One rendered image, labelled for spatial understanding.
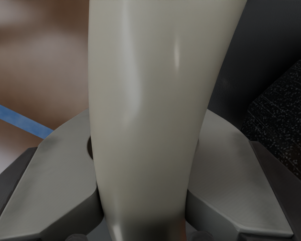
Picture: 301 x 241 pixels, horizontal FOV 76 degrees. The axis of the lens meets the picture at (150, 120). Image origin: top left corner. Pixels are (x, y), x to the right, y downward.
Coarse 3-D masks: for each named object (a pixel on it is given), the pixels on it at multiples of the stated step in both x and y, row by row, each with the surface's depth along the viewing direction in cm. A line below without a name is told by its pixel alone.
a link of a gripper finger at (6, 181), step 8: (24, 152) 8; (32, 152) 8; (16, 160) 7; (24, 160) 7; (8, 168) 7; (16, 168) 7; (24, 168) 7; (0, 176) 7; (8, 176) 7; (16, 176) 7; (0, 184) 6; (8, 184) 6; (16, 184) 6; (0, 192) 6; (8, 192) 6; (0, 200) 6; (8, 200) 6; (0, 208) 6; (32, 240) 5; (40, 240) 5
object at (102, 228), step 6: (102, 222) 71; (96, 228) 69; (102, 228) 70; (90, 234) 66; (96, 234) 67; (102, 234) 68; (108, 234) 69; (90, 240) 64; (96, 240) 65; (102, 240) 66; (108, 240) 68
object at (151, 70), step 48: (96, 0) 3; (144, 0) 3; (192, 0) 3; (240, 0) 3; (96, 48) 4; (144, 48) 3; (192, 48) 3; (96, 96) 4; (144, 96) 3; (192, 96) 4; (96, 144) 5; (144, 144) 4; (192, 144) 5; (144, 192) 5; (144, 240) 6
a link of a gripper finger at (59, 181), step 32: (64, 128) 9; (32, 160) 7; (64, 160) 7; (32, 192) 6; (64, 192) 6; (96, 192) 6; (0, 224) 5; (32, 224) 5; (64, 224) 6; (96, 224) 7
